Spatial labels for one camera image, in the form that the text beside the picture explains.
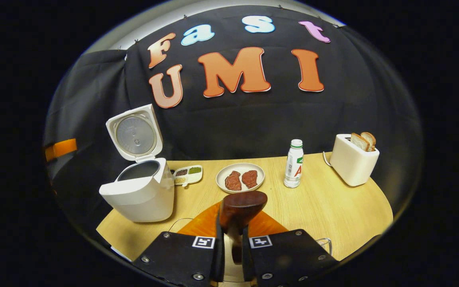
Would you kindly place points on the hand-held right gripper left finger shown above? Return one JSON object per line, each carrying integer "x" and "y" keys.
{"x": 218, "y": 259}

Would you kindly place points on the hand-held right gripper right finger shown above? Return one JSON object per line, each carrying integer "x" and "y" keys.
{"x": 247, "y": 259}

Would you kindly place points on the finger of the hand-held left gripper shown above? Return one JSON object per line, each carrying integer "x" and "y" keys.
{"x": 64, "y": 148}

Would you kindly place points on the brown wooden spoon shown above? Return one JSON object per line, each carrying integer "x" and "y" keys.
{"x": 241, "y": 207}

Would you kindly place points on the white rice cooker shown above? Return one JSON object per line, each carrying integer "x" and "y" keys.
{"x": 142, "y": 199}

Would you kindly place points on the red meat piece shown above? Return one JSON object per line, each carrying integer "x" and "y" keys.
{"x": 233, "y": 181}
{"x": 250, "y": 178}

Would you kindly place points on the white divided grain tray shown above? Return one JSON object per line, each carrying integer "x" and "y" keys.
{"x": 187, "y": 180}

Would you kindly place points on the white round plate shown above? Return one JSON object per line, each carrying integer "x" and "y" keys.
{"x": 240, "y": 167}

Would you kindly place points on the white drink bottle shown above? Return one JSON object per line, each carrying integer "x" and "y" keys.
{"x": 294, "y": 167}

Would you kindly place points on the white toaster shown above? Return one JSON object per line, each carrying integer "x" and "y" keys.
{"x": 349, "y": 163}

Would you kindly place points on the toasted bread slice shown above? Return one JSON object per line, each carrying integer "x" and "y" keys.
{"x": 359, "y": 142}
{"x": 371, "y": 138}

